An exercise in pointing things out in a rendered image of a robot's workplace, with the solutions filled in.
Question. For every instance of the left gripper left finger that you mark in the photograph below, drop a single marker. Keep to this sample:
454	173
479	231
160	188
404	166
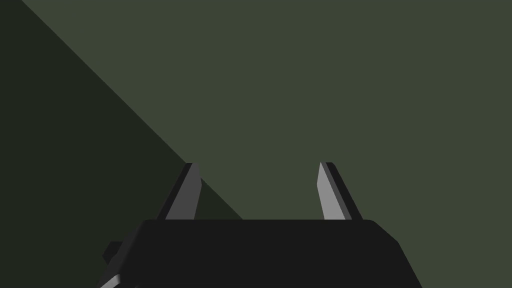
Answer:
183	197

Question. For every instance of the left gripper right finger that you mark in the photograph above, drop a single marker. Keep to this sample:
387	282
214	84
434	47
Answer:
336	198

